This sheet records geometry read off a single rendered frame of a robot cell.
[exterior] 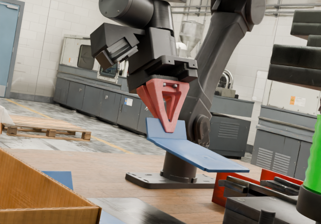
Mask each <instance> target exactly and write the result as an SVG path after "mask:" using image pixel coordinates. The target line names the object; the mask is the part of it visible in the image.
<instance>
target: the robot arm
mask: <svg viewBox="0 0 321 224"><path fill-rule="evenodd" d="M168 2H176V3H186V2H187V0H99V2H98V6H99V10H100V12H101V14H102V15H103V16H104V17H106V18H108V19H110V20H112V21H115V22H117V23H119V24H121V25H122V26H121V25H116V24H111V23H106V22H104V23H103V24H101V25H100V26H99V27H98V28H97V29H96V30H94V31H93V32H92V33H91V34H90V43H91V54H92V57H93V58H96V60H97V61H98V63H99V64H100V65H101V67H102V68H103V70H104V71H105V70H107V69H108V68H109V67H112V66H113V65H114V64H116V63H117V62H120V63H121V62H123V61H125V60H126V59H127V58H128V66H129V74H130V76H129V77H127V86H128V92H129V93H131V94H138V96H139V97H140V98H141V100H142V101H143V102H144V104H145V105H146V107H147V108H148V109H149V111H150V112H151V113H152V115H153V116H154V118H159V119H160V121H161V123H162V126H163V128H164V130H165V132H166V133H173V132H174V130H175V127H176V123H177V120H184V121H185V128H186V137H187V140H188V141H190V142H192V143H195V144H198V145H200V146H202V147H209V144H210V140H209V132H210V131H211V129H210V119H211V117H212V114H211V113H210V112H209V111H210V109H211V107H212V101H213V97H214V93H215V90H216V87H217V85H218V83H219V80H220V78H221V76H222V74H223V72H224V70H225V68H226V66H227V63H228V61H229V59H230V57H231V55H232V53H233V51H234V49H235V48H236V46H237V45H238V43H239V42H240V41H241V39H243V38H244V36H245V34H246V32H251V31H252V29H253V27H254V25H259V24H260V23H261V22H262V20H263V18H264V15H265V11H266V0H211V4H210V11H211V18H210V25H209V28H208V31H207V34H206V36H205V39H204V41H203V43H202V45H201V47H200V49H199V51H198V53H197V55H196V57H195V59H194V60H193V59H187V58H181V57H178V55H177V47H176V40H175V33H174V26H173V19H172V12H171V5H170V4H169V3H168ZM163 98H164V99H165V102H163ZM168 119H170V121H168ZM196 172H197V167H195V166H193V165H192V164H190V163H188V162H186V161H184V160H182V159H180V158H178V157H177V156H175V155H173V154H171V153H169V152H167V151H166V154H165V159H164V165H163V169H161V170H160V173H142V172H126V176H125V179H126V180H128V181H131V182H133V183H135V184H137V185H139V186H141V187H143V188H147V189H214V184H215V178H213V177H210V176H207V175H204V174H196Z"/></svg>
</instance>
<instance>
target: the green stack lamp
mask: <svg viewBox="0 0 321 224"><path fill-rule="evenodd" d="M305 175H306V178H305V180H304V182H303V185H305V186H306V187H308V188H310V189H312V190H314V191H317V192H320V193H321V115H319V114H317V122H316V124H315V132H314V134H313V137H312V146H311V148H310V156H309V158H308V167H307V169H306V171H305Z"/></svg>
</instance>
